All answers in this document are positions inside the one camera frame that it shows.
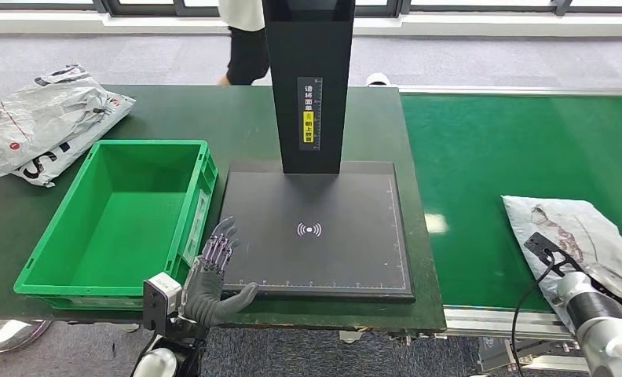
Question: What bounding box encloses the green conveyor belt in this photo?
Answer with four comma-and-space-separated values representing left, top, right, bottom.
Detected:
399, 93, 622, 314

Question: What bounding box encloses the white crumpled courier bag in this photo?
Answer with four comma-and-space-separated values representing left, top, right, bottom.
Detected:
0, 64, 137, 181

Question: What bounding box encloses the white bag with black letters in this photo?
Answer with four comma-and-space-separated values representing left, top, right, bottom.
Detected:
9, 96, 137, 189

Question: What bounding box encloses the white window sill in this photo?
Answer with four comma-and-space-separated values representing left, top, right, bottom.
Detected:
0, 11, 622, 38

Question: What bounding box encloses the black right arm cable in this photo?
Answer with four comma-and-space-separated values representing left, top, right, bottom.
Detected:
510, 249, 558, 377

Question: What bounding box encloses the person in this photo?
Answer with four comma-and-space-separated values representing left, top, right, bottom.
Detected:
216, 0, 270, 87

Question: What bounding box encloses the grey poly mailer red print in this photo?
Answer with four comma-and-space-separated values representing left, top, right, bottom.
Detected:
500, 195, 622, 334

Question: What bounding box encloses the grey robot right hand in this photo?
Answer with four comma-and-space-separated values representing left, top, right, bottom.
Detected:
584, 262, 622, 302

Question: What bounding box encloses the shiny metal round base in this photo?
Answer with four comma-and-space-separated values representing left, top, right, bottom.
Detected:
0, 318, 53, 355

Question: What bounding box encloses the black inbound scanner machine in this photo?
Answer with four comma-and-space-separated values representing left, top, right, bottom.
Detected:
218, 0, 416, 304

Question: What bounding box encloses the green plastic crate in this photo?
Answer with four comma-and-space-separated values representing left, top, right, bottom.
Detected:
13, 139, 219, 312

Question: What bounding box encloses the dark window frame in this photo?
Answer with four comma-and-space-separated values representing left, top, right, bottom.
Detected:
0, 0, 622, 18

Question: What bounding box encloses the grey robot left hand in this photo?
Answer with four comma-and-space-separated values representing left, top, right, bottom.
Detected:
177, 215, 261, 329

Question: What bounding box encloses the black yellow ruler label sticker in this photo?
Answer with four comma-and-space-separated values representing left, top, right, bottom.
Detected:
296, 76, 324, 152

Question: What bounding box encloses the aluminium conveyor frame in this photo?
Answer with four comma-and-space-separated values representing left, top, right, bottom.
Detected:
397, 84, 622, 373

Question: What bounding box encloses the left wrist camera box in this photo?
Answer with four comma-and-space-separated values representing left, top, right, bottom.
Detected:
142, 272, 183, 334

